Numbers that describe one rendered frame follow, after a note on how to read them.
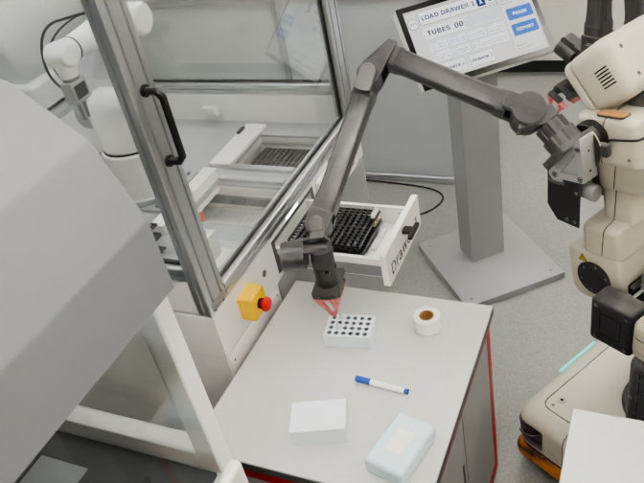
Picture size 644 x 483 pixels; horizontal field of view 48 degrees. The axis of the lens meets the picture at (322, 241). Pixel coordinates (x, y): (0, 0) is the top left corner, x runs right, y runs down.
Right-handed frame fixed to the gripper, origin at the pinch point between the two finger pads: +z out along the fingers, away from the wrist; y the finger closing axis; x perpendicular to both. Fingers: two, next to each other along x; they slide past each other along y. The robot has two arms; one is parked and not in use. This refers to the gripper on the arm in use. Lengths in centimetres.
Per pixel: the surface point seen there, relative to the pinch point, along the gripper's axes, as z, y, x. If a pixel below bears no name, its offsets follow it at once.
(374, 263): -1.1, -17.0, 7.7
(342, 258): -1.6, -18.7, -1.3
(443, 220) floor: 86, -159, 7
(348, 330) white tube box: 7.4, 0.0, 2.3
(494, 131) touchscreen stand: 22, -128, 35
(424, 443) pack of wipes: 7.8, 33.8, 25.3
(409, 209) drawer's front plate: -5.7, -35.3, 15.6
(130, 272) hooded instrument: -58, 56, -9
